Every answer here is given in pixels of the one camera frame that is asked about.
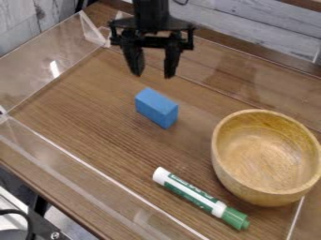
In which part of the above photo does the clear acrylic tray wall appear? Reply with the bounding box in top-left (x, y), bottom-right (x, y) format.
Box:
top-left (0, 10), bottom-right (321, 240)

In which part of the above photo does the green white marker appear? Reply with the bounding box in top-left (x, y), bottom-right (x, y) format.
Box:
top-left (151, 167), bottom-right (250, 231)

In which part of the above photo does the blue foam block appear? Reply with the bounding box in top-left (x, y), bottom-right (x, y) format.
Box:
top-left (133, 88), bottom-right (177, 129)

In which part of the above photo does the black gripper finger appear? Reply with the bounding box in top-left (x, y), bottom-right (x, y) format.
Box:
top-left (120, 31), bottom-right (144, 76)
top-left (164, 34), bottom-right (181, 79)

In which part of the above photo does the brown wooden bowl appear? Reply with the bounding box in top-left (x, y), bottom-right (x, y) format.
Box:
top-left (209, 109), bottom-right (321, 207)

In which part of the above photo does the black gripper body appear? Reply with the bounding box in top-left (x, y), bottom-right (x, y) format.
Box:
top-left (108, 0), bottom-right (193, 50)

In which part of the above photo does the black equipment with cable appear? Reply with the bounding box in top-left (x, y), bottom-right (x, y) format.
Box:
top-left (0, 209), bottom-right (70, 240)

